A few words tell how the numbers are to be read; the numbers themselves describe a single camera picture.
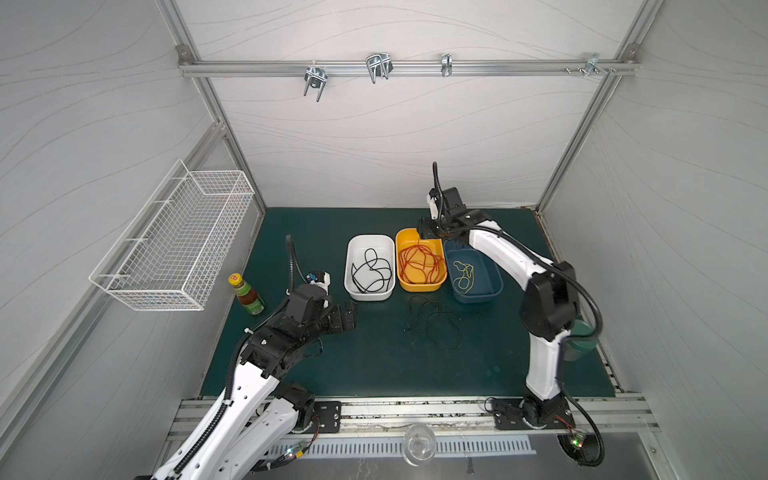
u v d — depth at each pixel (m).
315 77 0.80
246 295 0.83
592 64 0.77
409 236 1.04
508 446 0.70
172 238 0.70
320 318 0.58
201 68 0.80
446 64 0.78
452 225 0.66
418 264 0.99
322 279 0.66
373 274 1.01
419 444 0.64
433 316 0.92
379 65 0.77
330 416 0.73
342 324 0.64
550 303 0.51
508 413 0.73
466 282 0.98
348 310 0.66
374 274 1.01
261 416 0.58
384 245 1.04
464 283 0.98
